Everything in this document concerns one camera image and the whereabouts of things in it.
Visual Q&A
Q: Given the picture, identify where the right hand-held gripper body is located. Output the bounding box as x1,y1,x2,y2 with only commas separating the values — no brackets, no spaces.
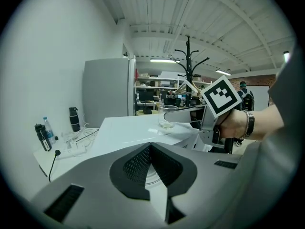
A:
197,75,243,149

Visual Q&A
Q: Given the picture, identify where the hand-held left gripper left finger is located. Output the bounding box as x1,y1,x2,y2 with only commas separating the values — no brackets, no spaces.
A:
30,142,165,229

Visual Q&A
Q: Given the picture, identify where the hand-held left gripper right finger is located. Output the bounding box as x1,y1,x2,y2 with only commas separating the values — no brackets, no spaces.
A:
150,142,244,229

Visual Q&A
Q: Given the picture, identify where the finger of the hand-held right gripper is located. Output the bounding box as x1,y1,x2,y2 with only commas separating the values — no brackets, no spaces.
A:
178,105,207,111
163,108,203,124

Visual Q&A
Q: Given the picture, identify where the clear glass cup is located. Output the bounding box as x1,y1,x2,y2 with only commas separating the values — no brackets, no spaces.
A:
158,105,179,129

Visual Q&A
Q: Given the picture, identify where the person's right forearm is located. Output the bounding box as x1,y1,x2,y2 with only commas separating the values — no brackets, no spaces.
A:
251,103,285,142

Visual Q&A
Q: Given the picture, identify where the person's right hand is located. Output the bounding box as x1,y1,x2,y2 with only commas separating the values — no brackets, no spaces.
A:
218,109,248,140

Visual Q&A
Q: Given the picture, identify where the wooden clothes hanger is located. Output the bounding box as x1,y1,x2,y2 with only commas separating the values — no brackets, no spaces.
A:
176,80,203,97

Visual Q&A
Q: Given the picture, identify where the white board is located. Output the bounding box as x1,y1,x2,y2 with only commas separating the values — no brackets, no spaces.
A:
245,86,271,112

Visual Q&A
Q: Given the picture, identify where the black coat rack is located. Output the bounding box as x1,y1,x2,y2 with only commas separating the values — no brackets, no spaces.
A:
174,35,234,155

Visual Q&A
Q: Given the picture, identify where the silver wristwatch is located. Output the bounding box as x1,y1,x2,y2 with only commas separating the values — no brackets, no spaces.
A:
239,110,255,139

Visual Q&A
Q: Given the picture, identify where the white storage shelf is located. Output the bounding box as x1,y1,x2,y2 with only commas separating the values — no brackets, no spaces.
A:
134,73,213,111

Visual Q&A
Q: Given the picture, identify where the tall black bottle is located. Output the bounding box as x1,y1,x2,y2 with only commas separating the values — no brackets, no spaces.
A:
69,106,81,132

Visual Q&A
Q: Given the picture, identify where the black flask with label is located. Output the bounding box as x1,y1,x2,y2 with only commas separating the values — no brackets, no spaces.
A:
34,124,52,152

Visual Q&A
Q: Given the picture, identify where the clear plastic water bottle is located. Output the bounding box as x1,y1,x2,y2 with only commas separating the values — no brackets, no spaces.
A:
43,116,56,146

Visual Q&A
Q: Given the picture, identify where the grey partition panel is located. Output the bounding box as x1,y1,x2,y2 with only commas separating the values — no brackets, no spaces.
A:
82,57,137,128

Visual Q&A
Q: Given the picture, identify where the tangle of white cables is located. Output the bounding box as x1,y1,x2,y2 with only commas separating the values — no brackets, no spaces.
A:
61,114,100,157

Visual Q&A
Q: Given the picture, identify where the black power cable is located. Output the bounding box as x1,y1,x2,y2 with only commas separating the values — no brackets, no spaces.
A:
48,149,62,183

